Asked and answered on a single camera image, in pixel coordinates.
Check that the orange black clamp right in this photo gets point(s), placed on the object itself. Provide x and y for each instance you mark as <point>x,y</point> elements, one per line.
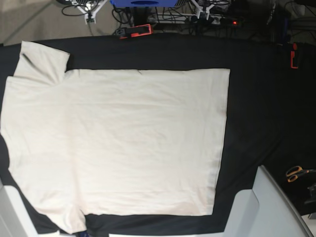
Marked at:
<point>293,58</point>

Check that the white cotton T-shirt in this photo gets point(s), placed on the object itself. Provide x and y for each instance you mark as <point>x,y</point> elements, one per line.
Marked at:
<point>118,142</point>

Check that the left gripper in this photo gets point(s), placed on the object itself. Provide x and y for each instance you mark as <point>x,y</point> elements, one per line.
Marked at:
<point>203,8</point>

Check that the black power strip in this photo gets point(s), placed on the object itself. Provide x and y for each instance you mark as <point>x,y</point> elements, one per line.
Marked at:
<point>230,22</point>

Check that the blue plastic box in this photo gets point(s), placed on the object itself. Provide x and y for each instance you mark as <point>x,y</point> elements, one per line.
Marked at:
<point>144,3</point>

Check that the orange handled scissors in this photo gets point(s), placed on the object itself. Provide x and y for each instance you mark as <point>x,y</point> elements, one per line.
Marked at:
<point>296,172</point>

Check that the white power strip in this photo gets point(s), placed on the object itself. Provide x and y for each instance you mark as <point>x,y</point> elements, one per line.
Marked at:
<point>182,18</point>

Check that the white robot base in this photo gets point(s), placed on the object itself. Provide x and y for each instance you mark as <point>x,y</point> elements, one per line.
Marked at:
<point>269,209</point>
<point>14,219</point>

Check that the orange black clamp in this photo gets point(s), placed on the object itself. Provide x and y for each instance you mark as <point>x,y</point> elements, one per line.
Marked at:
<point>293,58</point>
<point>133,32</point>

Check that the orange black clamp top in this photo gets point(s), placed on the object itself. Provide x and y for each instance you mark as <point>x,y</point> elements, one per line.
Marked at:
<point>133,32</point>

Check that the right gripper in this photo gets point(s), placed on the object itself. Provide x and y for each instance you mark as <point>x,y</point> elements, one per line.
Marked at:
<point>88,9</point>

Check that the black device at edge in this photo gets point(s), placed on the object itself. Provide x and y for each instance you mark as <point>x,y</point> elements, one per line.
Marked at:
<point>312,191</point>

